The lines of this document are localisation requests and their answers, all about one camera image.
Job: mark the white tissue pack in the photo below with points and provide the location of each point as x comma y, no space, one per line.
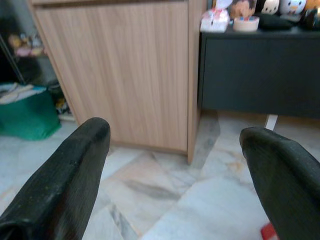
212,23

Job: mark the dark glass display cabinet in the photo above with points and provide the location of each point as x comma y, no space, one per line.
22,30

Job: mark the light wooden cabinet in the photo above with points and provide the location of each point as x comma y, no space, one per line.
125,75

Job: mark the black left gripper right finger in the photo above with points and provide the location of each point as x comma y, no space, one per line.
287,187

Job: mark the black low sideboard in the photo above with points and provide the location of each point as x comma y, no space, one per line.
250,75

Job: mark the black tape dispenser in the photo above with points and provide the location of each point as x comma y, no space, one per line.
310,19

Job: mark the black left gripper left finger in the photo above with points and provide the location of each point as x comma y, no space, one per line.
62,180

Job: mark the orange plush toy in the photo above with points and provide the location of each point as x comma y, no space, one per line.
314,3

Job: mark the green storage bag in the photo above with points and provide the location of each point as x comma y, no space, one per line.
30,117

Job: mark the white duck plush toy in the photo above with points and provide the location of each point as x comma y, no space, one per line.
292,6

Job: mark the red plastic stool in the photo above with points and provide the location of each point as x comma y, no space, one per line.
268,231

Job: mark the beige tape roll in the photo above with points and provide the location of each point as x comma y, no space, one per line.
246,25

